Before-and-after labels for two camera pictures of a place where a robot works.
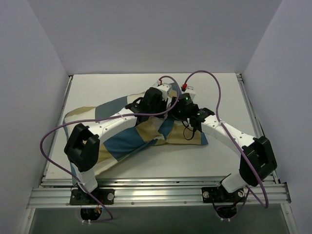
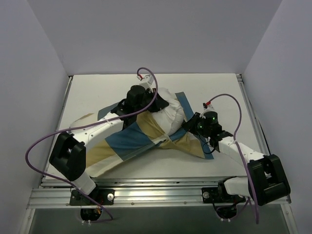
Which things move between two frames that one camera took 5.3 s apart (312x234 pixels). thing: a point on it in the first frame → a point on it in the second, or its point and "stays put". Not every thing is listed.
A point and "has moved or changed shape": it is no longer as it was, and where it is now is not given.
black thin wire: [186, 127] → [205, 142]
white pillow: [160, 136] → [171, 119]
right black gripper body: [183, 107] → [190, 121]
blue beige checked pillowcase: [146, 130] has moved or changed shape
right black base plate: [215, 195] stays put
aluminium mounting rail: [54, 193] stays put
